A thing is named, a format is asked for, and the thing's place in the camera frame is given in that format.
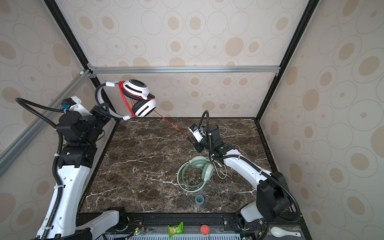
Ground diagonal aluminium frame bar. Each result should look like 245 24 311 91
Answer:
1 70 91 176

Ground black white headphones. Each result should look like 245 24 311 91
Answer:
95 79 156 121

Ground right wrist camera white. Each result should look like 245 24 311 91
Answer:
189 124 207 144

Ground red ball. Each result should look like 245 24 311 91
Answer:
200 225 211 236

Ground white ceramic spoon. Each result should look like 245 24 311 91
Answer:
270 227 302 238

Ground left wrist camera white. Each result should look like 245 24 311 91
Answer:
61 96 91 116

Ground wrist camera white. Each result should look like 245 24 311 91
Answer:
61 96 91 116
189 124 207 144

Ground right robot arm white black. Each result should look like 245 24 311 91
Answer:
186 111 301 228

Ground horizontal aluminium frame bar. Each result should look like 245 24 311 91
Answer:
90 66 280 74

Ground mint green headphones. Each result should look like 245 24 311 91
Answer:
176 155 215 193

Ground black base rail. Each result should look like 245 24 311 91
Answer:
107 208 312 240

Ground red headphone cable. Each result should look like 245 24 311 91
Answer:
118 80 196 145

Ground blue tape roll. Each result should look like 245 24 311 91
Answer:
195 195 205 206

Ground green snack packet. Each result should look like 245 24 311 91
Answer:
168 222 184 238

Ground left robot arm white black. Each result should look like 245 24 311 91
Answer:
16 97 121 240

